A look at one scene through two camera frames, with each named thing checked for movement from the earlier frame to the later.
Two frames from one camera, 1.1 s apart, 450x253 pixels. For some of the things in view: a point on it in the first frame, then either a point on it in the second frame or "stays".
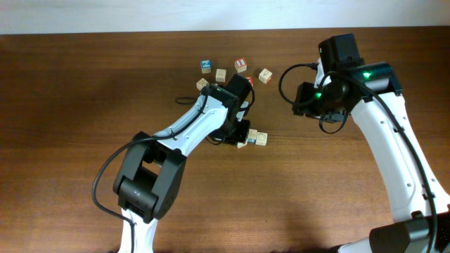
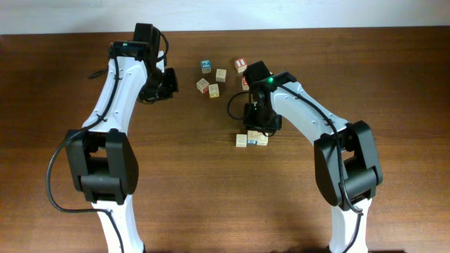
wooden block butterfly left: [202, 83] stays
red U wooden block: [250, 80] -> [245, 86]
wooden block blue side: [252, 136] stays
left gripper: [240, 135] -> [171, 85]
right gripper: [304, 102] -> [262, 124]
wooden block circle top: [261, 138] stays
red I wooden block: [240, 65] stays
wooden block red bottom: [240, 145] stays
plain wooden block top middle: [220, 75] stays
